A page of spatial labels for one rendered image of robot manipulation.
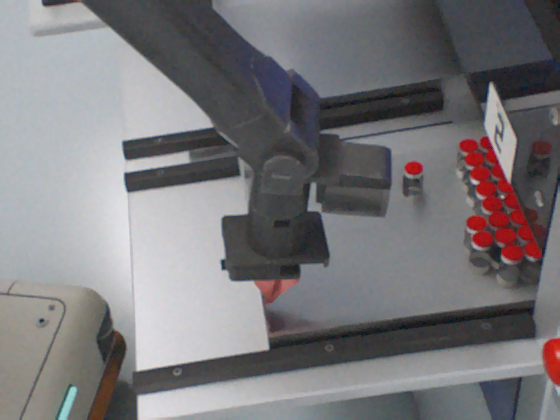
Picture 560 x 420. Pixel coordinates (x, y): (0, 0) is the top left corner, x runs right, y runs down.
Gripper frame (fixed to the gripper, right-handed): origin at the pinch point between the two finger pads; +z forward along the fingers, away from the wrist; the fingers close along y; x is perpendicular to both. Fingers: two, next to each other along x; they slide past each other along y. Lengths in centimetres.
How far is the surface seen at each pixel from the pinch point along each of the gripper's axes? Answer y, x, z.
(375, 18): 20, 46, -1
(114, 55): -18, 159, 93
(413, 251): 16.5, 4.7, -0.1
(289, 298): 2.4, 0.7, 1.9
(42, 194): -37, 109, 96
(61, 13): -24, 68, 13
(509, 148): 22.9, 4.0, -15.8
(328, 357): 5.0, -8.1, 0.3
